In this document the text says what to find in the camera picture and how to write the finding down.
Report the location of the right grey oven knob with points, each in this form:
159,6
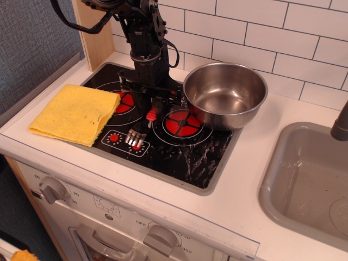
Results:
161,239

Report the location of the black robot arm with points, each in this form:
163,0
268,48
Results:
143,28

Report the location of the yellow folded cloth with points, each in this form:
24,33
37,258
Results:
76,114

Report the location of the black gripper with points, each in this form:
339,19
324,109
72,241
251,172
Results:
151,80

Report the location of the grey oven door handle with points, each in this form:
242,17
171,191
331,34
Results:
107,245

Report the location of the grey faucet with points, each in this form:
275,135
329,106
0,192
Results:
339,129

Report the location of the black toy stove top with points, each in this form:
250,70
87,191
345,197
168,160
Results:
177,150

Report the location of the stainless steel pot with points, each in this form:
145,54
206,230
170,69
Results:
224,96

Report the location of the grey oven knob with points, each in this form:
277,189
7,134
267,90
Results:
161,239
52,189

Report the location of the left grey oven knob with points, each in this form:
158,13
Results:
52,189

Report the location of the orange cloth at corner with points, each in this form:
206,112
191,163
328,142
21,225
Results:
23,255

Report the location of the wooden side post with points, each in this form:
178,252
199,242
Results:
97,47

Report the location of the grey sink basin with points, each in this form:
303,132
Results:
305,185

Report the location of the red handled metal fork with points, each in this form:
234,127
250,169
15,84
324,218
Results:
138,133

